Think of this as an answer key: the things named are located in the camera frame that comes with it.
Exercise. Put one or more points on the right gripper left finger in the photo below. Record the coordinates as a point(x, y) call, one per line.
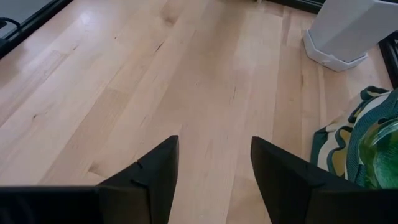
point(149, 186)

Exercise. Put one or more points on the beige green gardening bag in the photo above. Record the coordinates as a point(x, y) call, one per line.
point(332, 146)

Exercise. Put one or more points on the white hexagonal plant pot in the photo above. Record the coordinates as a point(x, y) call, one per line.
point(342, 31)

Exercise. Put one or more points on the green spray bottle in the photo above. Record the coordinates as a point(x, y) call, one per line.
point(382, 155)

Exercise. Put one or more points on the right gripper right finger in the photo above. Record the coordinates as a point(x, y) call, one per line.
point(295, 193)

